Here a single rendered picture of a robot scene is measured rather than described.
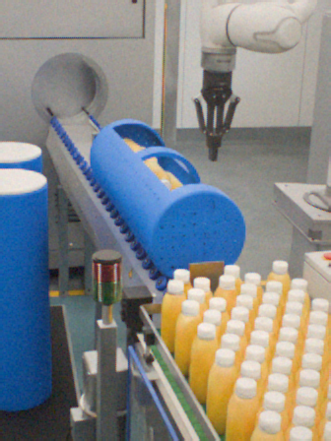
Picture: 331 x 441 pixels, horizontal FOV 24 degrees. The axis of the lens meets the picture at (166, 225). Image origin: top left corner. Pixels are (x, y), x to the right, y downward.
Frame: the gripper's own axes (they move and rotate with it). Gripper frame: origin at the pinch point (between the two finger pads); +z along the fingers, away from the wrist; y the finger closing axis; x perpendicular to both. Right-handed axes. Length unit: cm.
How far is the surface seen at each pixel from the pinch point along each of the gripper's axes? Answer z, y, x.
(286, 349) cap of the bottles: 29, -2, -57
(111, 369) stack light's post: 38, -36, -42
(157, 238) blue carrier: 26.4, -13.3, 4.4
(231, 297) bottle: 32.9, -1.4, -22.6
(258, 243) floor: 136, 127, 251
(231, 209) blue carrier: 19.2, 7.9, 4.4
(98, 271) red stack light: 14, -39, -42
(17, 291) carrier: 71, -45, 73
